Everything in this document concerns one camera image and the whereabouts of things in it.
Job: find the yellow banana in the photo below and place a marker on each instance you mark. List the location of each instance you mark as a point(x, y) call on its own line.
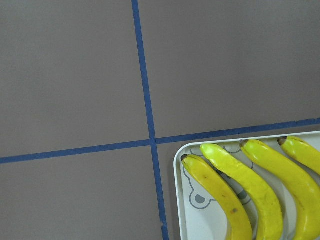
point(270, 225)
point(239, 225)
point(300, 151)
point(301, 186)

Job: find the white bear tray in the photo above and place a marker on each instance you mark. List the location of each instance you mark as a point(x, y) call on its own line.
point(200, 215)

